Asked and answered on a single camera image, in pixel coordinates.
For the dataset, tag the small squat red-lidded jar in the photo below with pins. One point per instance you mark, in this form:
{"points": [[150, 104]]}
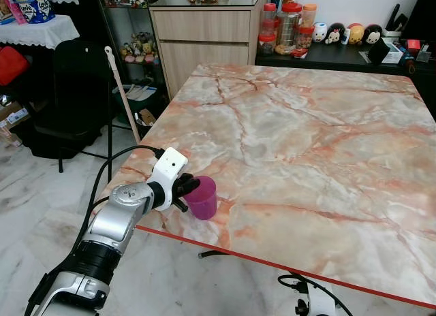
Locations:
{"points": [[266, 45]]}

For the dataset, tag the purple plastic cup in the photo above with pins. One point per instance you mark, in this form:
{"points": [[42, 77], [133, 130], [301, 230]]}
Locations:
{"points": [[204, 200]]}

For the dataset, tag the black glass display shelf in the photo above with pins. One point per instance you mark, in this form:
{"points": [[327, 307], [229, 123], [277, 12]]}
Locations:
{"points": [[139, 54]]}

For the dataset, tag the white and blue plush toy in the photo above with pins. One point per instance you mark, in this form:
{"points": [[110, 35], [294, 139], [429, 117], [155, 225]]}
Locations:
{"points": [[320, 32]]}

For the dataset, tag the red bag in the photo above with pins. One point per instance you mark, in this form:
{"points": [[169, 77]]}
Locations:
{"points": [[11, 65]]}

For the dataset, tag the yellow plush toy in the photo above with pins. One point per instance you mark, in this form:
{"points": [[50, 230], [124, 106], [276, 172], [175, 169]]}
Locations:
{"points": [[355, 34]]}

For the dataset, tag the black chair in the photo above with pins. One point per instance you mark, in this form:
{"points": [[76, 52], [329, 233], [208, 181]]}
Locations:
{"points": [[75, 91]]}

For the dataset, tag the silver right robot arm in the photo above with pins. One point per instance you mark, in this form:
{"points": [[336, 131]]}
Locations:
{"points": [[315, 306]]}

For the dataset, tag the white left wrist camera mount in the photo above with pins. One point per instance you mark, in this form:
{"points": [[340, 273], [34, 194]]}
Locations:
{"points": [[167, 167]]}

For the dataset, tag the black mouse plush toy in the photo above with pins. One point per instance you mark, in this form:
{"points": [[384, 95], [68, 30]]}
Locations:
{"points": [[372, 35]]}

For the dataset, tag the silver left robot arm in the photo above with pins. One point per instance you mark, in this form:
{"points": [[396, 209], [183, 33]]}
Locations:
{"points": [[116, 224]]}

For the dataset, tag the white lace tablecloth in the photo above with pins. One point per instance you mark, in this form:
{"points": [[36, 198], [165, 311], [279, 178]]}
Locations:
{"points": [[37, 31]]}

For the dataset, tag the blue milk powder tin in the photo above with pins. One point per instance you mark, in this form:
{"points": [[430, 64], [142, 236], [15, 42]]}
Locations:
{"points": [[34, 6]]}

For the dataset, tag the light wooden drawer cabinet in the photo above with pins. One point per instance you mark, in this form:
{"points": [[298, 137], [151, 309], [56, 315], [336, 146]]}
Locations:
{"points": [[204, 37]]}

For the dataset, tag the black television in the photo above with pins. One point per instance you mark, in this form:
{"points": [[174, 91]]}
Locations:
{"points": [[426, 13]]}

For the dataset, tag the black plush with red bow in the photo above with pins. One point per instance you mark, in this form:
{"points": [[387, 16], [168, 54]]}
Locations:
{"points": [[335, 34]]}

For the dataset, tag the tall slim red-lidded jar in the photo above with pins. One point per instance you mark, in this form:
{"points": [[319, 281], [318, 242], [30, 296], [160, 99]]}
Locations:
{"points": [[269, 20]]}

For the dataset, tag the orange-lidded plastic jar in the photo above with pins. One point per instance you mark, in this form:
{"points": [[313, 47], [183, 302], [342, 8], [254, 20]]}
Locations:
{"points": [[309, 16]]}

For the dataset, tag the small red box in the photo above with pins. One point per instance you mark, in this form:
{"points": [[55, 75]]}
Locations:
{"points": [[413, 45]]}

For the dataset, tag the black box with white label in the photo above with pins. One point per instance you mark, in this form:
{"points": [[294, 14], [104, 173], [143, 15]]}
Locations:
{"points": [[381, 52]]}

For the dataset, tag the large red-lidded snack jar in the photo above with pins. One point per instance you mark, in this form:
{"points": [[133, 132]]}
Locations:
{"points": [[290, 30]]}

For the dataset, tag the wooden stick with white tip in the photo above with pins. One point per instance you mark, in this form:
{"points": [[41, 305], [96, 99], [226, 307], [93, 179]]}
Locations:
{"points": [[122, 95]]}

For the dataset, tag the small grey box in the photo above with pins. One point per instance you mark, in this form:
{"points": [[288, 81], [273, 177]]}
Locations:
{"points": [[424, 54]]}

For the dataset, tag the small red-lidded nut jar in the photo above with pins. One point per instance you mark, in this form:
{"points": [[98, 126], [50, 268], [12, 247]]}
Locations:
{"points": [[306, 37]]}

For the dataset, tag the cardboard box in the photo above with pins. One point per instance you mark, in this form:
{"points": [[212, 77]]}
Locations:
{"points": [[12, 122]]}

